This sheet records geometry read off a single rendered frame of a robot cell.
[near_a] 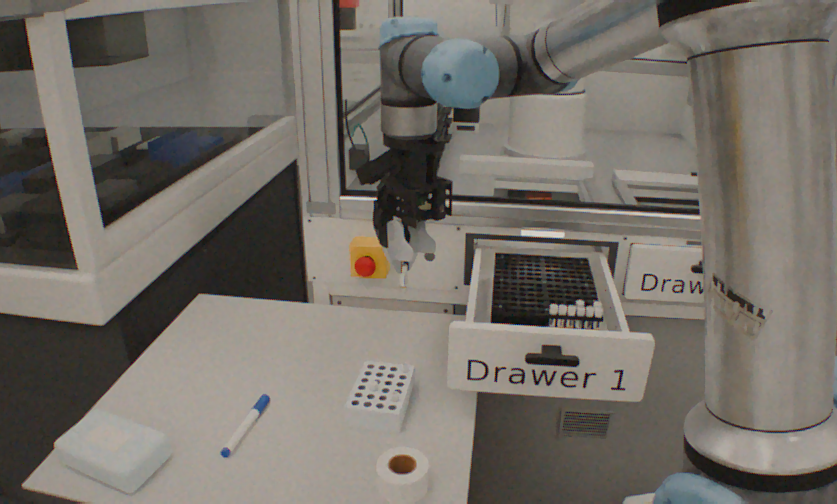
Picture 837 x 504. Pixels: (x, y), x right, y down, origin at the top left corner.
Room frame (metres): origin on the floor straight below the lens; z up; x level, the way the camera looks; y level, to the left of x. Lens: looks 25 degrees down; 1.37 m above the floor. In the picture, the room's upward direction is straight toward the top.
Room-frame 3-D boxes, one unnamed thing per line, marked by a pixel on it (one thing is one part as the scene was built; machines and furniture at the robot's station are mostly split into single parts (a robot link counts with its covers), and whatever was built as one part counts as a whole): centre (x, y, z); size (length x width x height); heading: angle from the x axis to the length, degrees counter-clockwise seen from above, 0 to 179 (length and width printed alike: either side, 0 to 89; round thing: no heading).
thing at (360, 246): (1.04, 0.09, 0.88); 0.07 x 0.05 x 0.07; 82
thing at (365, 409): (0.74, 0.06, 0.78); 0.12 x 0.08 x 0.04; 170
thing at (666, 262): (0.96, -0.55, 0.87); 0.29 x 0.02 x 0.11; 82
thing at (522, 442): (1.48, -0.35, 0.40); 1.03 x 0.95 x 0.80; 82
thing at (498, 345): (0.69, -0.19, 0.87); 0.29 x 0.02 x 0.11; 82
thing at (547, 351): (0.67, -0.18, 0.91); 0.07 x 0.04 x 0.01; 82
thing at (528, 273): (0.89, -0.22, 0.87); 0.22 x 0.18 x 0.06; 172
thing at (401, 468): (0.57, 0.02, 0.78); 0.07 x 0.07 x 0.04
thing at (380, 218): (0.79, 0.04, 1.06); 0.05 x 0.02 x 0.09; 132
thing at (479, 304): (0.90, -0.22, 0.86); 0.40 x 0.26 x 0.06; 172
